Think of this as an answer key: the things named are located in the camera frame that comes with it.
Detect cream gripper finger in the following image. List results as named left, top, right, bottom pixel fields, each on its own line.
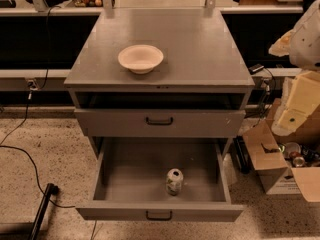
left=286, top=71, right=320, bottom=115
left=271, top=109, right=307, bottom=136

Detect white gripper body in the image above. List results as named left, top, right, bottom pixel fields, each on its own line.
left=268, top=30, right=293, bottom=57

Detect white green 7up can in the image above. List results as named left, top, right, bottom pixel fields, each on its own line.
left=166, top=168, right=184, bottom=196

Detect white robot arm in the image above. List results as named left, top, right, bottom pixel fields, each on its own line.
left=269, top=0, right=320, bottom=136

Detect grey metal drawer cabinet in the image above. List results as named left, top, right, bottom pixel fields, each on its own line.
left=65, top=9, right=253, bottom=151

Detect open grey lower drawer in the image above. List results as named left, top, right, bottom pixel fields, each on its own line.
left=76, top=138, right=244, bottom=222

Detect closed grey upper drawer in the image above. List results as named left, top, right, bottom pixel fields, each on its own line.
left=75, top=109, right=245, bottom=138

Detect small black device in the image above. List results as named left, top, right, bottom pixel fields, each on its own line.
left=248, top=64, right=264, bottom=75

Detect cans inside cardboard box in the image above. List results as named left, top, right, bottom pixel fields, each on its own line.
left=281, top=142, right=320, bottom=168

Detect open cardboard box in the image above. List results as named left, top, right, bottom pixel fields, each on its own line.
left=242, top=99, right=320, bottom=202

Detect white paper bowl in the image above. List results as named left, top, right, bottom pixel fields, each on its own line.
left=118, top=45, right=164, bottom=74

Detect black metal bar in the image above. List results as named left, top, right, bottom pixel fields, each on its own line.
left=28, top=183, right=59, bottom=240

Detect black floor cable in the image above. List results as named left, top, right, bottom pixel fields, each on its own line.
left=0, top=5, right=76, bottom=209

